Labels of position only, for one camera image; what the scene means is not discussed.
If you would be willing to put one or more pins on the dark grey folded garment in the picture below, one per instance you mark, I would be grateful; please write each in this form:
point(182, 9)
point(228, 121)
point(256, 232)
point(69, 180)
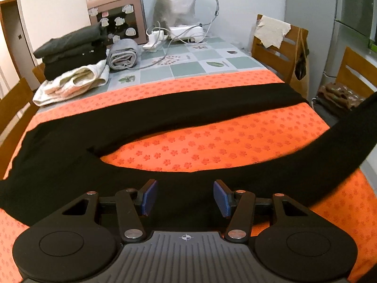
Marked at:
point(70, 42)

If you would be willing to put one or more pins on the black pants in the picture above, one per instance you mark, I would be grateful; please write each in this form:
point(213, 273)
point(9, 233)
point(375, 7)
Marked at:
point(88, 132)

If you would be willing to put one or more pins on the brown printed garment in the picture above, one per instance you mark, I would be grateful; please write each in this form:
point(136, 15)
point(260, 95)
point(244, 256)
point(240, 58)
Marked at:
point(338, 93)

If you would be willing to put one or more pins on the white power strip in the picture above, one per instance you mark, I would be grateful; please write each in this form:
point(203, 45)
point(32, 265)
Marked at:
point(154, 38)

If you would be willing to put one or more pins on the brown paper bag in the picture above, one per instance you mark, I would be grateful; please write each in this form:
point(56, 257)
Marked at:
point(300, 90)

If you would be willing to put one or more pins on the orange flower-print mat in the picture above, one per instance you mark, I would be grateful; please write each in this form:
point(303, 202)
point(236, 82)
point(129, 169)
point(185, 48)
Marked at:
point(206, 150)

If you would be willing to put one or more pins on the cream folded garment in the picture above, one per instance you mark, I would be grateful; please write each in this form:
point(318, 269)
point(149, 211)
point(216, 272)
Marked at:
point(73, 82)

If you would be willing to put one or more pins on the wooden chair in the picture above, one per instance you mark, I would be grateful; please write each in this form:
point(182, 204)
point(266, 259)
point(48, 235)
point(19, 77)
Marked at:
point(353, 62)
point(38, 72)
point(14, 106)
point(265, 54)

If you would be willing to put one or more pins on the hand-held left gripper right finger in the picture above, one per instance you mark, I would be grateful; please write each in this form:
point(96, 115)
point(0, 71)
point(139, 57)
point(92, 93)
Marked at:
point(222, 197)

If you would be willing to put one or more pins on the cream cloth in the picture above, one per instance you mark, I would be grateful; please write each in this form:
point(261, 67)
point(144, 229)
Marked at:
point(272, 31)

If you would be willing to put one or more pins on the white countertop appliance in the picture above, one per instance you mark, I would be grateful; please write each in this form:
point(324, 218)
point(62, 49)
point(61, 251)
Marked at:
point(185, 32)

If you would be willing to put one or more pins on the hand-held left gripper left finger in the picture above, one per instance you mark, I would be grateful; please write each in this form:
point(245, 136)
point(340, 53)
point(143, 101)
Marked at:
point(150, 196)

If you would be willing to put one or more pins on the checkered leaf-print tablecloth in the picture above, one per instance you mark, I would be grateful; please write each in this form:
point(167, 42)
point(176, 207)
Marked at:
point(188, 67)

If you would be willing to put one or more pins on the grey rolled garment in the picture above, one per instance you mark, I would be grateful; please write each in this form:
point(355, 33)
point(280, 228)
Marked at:
point(123, 54)

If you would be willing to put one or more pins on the grey garment pile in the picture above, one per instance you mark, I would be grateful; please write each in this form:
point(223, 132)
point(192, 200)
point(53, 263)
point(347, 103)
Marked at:
point(327, 110)

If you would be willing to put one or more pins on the grey refrigerator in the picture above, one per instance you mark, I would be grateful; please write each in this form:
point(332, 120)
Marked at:
point(353, 0)

